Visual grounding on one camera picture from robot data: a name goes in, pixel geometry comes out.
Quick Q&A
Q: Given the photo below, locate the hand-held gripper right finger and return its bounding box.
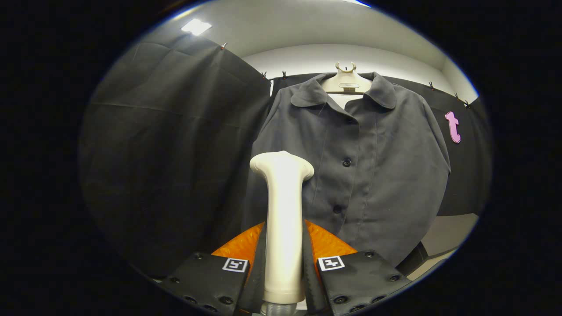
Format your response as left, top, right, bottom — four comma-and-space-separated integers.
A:
302, 219, 413, 316

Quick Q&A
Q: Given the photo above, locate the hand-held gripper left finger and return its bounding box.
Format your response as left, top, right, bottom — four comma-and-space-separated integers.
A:
156, 222, 267, 316

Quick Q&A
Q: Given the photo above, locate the cream white garment steamer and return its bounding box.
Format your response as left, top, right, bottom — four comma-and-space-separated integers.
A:
249, 151, 315, 316

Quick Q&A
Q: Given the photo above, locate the dark grey button shirt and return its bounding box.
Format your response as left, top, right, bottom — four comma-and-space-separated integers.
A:
241, 72, 452, 269

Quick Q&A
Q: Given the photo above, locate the cream plastic clothes hanger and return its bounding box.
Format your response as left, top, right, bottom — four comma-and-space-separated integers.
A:
322, 61, 374, 110

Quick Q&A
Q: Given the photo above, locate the black backdrop cloth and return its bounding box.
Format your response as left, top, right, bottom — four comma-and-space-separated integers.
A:
79, 33, 493, 280

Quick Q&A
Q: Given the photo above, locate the small ceiling light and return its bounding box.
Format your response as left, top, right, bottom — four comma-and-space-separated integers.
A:
180, 18, 213, 37

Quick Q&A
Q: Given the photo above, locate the grey cabinet with handle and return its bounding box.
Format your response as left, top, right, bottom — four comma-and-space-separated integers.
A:
395, 213, 480, 281

